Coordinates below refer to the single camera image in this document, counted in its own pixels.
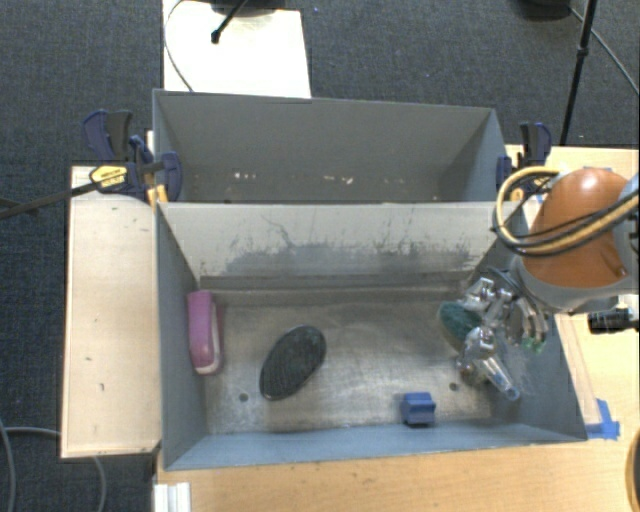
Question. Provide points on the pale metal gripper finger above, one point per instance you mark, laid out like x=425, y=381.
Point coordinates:
x=492, y=367
x=484, y=295

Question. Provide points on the dark green round sponge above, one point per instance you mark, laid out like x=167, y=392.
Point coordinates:
x=454, y=322

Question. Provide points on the small blue block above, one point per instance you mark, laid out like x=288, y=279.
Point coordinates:
x=417, y=409

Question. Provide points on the grey metal bin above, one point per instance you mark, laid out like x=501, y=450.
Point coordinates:
x=350, y=360

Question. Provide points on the black oval mesh disc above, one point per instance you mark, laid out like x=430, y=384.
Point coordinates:
x=292, y=362

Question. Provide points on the pale wood board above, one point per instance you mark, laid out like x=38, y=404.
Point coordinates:
x=112, y=320

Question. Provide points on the black cylinder on white bracket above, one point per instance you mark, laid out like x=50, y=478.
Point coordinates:
x=610, y=321

